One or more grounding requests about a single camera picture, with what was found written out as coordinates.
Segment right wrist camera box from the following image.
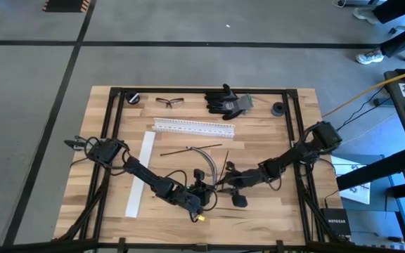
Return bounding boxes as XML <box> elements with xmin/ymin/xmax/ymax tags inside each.
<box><xmin>231</xmin><ymin>193</ymin><xmax>248</xmax><ymax>209</ymax></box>

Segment clear safety glasses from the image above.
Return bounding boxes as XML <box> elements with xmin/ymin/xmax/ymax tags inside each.
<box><xmin>155</xmin><ymin>97</ymin><xmax>185</xmax><ymax>109</ymax></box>

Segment black Netgear switch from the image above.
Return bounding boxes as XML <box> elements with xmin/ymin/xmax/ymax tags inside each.
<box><xmin>320</xmin><ymin>207</ymin><xmax>353</xmax><ymax>237</ymax></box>

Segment white tray cover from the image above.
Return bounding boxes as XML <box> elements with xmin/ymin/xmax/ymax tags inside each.
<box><xmin>124</xmin><ymin>131</ymin><xmax>157</xmax><ymax>219</ymax></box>

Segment bundle of thin wires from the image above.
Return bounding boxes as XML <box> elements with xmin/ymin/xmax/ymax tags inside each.
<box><xmin>186</xmin><ymin>145</ymin><xmax>220</xmax><ymax>186</ymax></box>

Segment black orange striped mat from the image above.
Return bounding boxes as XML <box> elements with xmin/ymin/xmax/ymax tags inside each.
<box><xmin>42</xmin><ymin>0</ymin><xmax>91</xmax><ymax>13</ymax></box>

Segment person's shoe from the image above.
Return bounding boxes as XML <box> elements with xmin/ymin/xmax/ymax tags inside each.
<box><xmin>355</xmin><ymin>48</ymin><xmax>385</xmax><ymax>65</ymax></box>
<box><xmin>352</xmin><ymin>6</ymin><xmax>381</xmax><ymax>25</ymax></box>

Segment black grey work glove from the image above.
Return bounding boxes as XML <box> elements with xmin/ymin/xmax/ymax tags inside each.
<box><xmin>207</xmin><ymin>105</ymin><xmax>248</xmax><ymax>122</ymax></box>
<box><xmin>204</xmin><ymin>83</ymin><xmax>255</xmax><ymax>115</ymax></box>

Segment white slotted cable tray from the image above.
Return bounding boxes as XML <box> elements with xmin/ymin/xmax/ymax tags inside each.
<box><xmin>152</xmin><ymin>117</ymin><xmax>236</xmax><ymax>138</ymax></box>

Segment yellow extension cord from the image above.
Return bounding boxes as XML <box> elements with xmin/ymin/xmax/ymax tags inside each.
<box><xmin>323</xmin><ymin>65</ymin><xmax>405</xmax><ymax>118</ymax></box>

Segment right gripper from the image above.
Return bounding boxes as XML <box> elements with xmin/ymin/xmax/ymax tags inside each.
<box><xmin>215</xmin><ymin>168</ymin><xmax>263</xmax><ymax>195</ymax></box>

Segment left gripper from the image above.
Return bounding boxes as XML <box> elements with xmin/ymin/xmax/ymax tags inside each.
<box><xmin>188</xmin><ymin>169</ymin><xmax>221</xmax><ymax>207</ymax></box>

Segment black tape roll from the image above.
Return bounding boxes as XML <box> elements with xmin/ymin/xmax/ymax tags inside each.
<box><xmin>125</xmin><ymin>90</ymin><xmax>141</xmax><ymax>105</ymax></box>

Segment white printed paper sheet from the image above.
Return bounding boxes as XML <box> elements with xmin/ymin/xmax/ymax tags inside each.
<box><xmin>330</xmin><ymin>154</ymin><xmax>372</xmax><ymax>205</ymax></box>

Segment thin black floor cable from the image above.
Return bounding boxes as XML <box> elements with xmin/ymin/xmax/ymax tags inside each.
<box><xmin>339</xmin><ymin>86</ymin><xmax>393</xmax><ymax>130</ymax></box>

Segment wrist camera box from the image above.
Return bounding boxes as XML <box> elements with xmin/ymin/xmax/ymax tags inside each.
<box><xmin>231</xmin><ymin>193</ymin><xmax>248</xmax><ymax>209</ymax></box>
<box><xmin>187</xmin><ymin>202</ymin><xmax>207</xmax><ymax>223</ymax></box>

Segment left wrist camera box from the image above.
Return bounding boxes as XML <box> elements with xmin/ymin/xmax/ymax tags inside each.
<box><xmin>187</xmin><ymin>202</ymin><xmax>207</xmax><ymax>223</ymax></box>

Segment person's leg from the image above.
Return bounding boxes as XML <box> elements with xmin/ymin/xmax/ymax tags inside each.
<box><xmin>373</xmin><ymin>0</ymin><xmax>405</xmax><ymax>24</ymax></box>
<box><xmin>379</xmin><ymin>17</ymin><xmax>405</xmax><ymax>59</ymax></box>

